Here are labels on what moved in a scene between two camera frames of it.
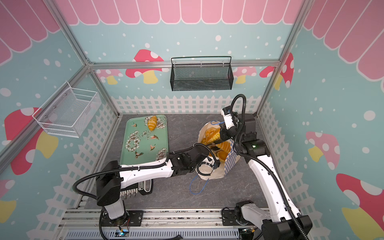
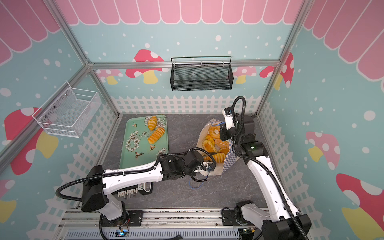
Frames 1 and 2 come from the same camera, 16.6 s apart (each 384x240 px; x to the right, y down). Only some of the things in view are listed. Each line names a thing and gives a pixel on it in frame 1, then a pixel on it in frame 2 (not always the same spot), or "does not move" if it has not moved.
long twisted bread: (224, 146) -> (156, 135)
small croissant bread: (152, 123) does not move
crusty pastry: (216, 137) -> (219, 157)
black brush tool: (145, 187) does not move
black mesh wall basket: (201, 73) does not move
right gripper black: (224, 135) does not move
